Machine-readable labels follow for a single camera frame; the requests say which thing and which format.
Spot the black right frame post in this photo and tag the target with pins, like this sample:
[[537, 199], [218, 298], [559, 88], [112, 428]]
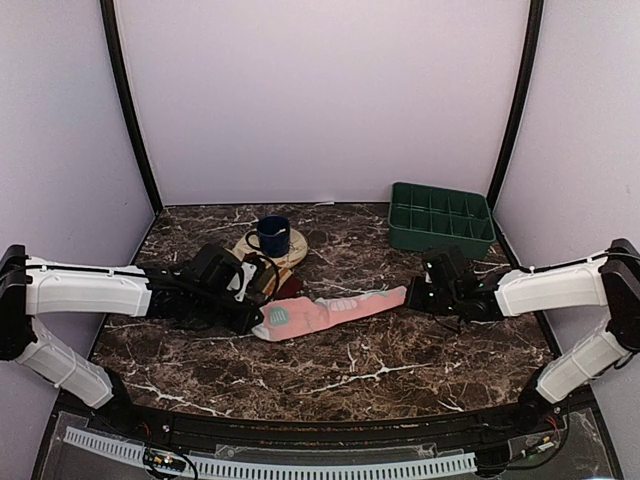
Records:
[[525, 71]]

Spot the beige striped sock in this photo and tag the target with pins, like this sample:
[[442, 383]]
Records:
[[274, 277]]

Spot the green compartment tray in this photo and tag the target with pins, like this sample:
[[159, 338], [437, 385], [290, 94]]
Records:
[[421, 217]]

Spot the black left frame post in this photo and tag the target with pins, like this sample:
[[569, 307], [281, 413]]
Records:
[[128, 109]]

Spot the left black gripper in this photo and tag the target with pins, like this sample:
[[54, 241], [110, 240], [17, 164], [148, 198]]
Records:
[[246, 320]]

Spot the black front rail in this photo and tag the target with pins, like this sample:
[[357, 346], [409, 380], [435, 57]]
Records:
[[198, 432]]

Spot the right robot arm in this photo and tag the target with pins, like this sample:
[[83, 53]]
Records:
[[607, 279]]

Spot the black frame post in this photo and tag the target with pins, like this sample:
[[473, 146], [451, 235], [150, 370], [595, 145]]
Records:
[[525, 71], [128, 109]]

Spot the white slotted cable duct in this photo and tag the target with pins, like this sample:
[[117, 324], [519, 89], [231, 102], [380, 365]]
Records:
[[169, 464]]

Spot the pink patterned sock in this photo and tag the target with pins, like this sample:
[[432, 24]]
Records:
[[295, 317]]

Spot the dark blue mug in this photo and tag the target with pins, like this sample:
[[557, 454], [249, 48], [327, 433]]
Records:
[[271, 236]]

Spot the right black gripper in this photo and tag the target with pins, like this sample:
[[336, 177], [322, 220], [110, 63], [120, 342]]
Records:
[[414, 300]]

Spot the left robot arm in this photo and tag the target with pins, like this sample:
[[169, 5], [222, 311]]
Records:
[[31, 286]]

